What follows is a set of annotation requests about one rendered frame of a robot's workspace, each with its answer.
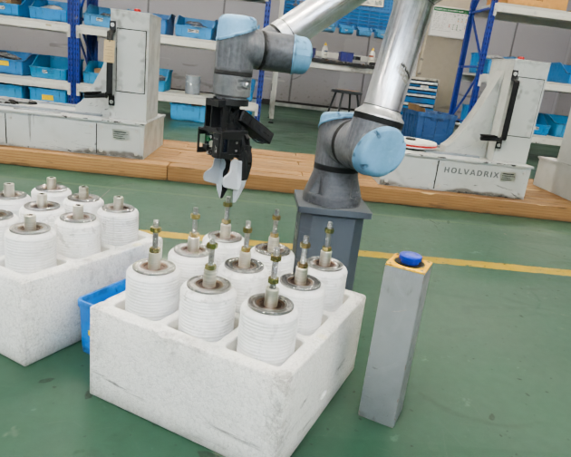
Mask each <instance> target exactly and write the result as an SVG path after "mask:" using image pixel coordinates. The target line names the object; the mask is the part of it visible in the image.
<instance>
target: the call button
mask: <svg viewBox="0 0 571 457"><path fill-rule="evenodd" d="M399 258H400V259H401V262H402V263H404V264H406V265H411V266H417V265H419V263H420V262H421V261H422V256H421V255H420V254H418V253H416V252H412V251H402V252H400V255H399Z"/></svg>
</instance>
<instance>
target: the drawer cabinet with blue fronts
mask: <svg viewBox="0 0 571 457"><path fill-rule="evenodd" d="M439 85H440V80H436V79H429V78H421V77H413V76H412V78H411V82H410V85H409V88H408V91H407V93H406V97H405V100H404V103H403V106H402V107H405V108H408V102H410V103H414V104H419V105H420V107H422V108H425V110H430V111H434V109H435V104H436V99H437V94H438V90H439Z"/></svg>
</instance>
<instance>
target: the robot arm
mask: <svg viewBox="0 0 571 457"><path fill-rule="evenodd" d="M366 1H367V0H305V1H304V2H303V3H302V4H300V5H298V6H297V7H295V8H294V9H292V10H291V11H289V12H288V13H286V14H285V15H283V16H281V17H279V18H278V19H276V20H275V21H274V22H273V23H271V24H270V25H268V26H266V27H265V28H263V29H262V30H260V29H257V26H256V23H257V21H256V18H254V17H251V16H246V15H233V14H224V15H222V16H220V17H219V19H218V29H217V37H216V40H217V43H216V56H215V69H214V78H213V93H214V94H215V96H213V98H206V108H205V120H204V127H198V143H197V152H205V153H206V154H207V155H211V157H213V158H214V160H213V165H212V167H211V168H210V169H208V170H206V171H205V172H204V175H203V179H204V180H205V181H208V182H212V183H216V184H217V190H218V195H219V197H220V198H221V199H222V198H223V196H224V195H225V193H226V191H227V189H232V190H233V192H232V202H236V201H237V199H238V198H239V196H240V194H241V192H242V190H243V188H244V187H245V184H246V181H247V179H248V175H249V172H250V170H251V166H252V152H251V149H252V146H250V138H252V140H253V141H255V142H257V143H261V144H264V143H267V144H270V142H271V140H272V138H273V136H274V133H272V132H271V131H270V130H269V129H268V128H267V127H265V126H264V125H263V124H262V123H261V122H259V121H258V120H257V119H255V118H254V117H253V116H252V115H251V114H249V113H248V112H247V111H246V110H240V107H248V101H249V100H248V99H247V98H249V97H250V90H251V80H252V78H251V77H252V74H253V69H255V70H263V71H270V72H279V73H290V74H293V73H295V74H303V73H305V72H306V71H307V70H308V69H309V67H310V64H311V62H312V56H313V47H312V44H311V42H310V39H311V38H313V37H314V36H316V35H317V34H319V33H320V32H322V31H323V30H324V29H325V28H327V27H328V26H330V25H331V24H333V23H335V22H336V21H338V20H339V19H341V18H342V17H344V16H345V15H347V14H349V13H350V12H352V11H353V10H354V9H355V8H357V7H358V6H360V5H362V4H363V3H364V2H366ZM440 1H442V0H395V1H394V4H393V7H392V12H391V15H390V19H389V22H388V24H387V27H386V31H385V34H384V37H383V40H382V45H381V49H380V52H379V54H378V58H377V61H376V64H375V66H374V70H373V75H372V79H371V81H370V84H369V88H368V91H367V93H366V97H365V100H364V103H363V105H361V106H360V107H358V108H356V109H355V110H354V112H324V113H323V114H322V115H321V118H320V122H319V124H318V136H317V143H316V150H315V163H314V169H313V171H312V174H311V176H310V178H309V180H308V182H307V183H306V185H305V189H304V195H303V199H304V200H306V201H308V202H310V203H313V204H315V205H319V206H323V207H328V208H335V209H354V208H358V207H359V206H360V204H361V191H360V185H359V180H358V172H359V173H361V174H362V175H367V176H372V177H382V176H385V175H388V174H389V173H390V172H392V171H394V170H395V169H396V168H397V167H398V166H399V165H400V164H401V162H402V160H403V157H404V155H405V152H406V142H405V141H404V137H403V135H402V127H403V124H404V122H403V120H402V117H401V110H402V106H403V103H404V100H405V97H406V93H407V91H408V88H409V85H410V82H411V78H412V74H413V71H414V68H415V65H416V63H417V60H418V56H419V53H420V50H421V46H422V43H423V40H424V36H425V34H426V31H427V28H428V25H429V22H430V19H431V14H432V11H433V8H434V6H435V5H436V4H437V3H439V2H440ZM200 134H205V143H202V147H199V138H200ZM234 158H237V159H238V160H235V159H234ZM228 171H229V172H228Z"/></svg>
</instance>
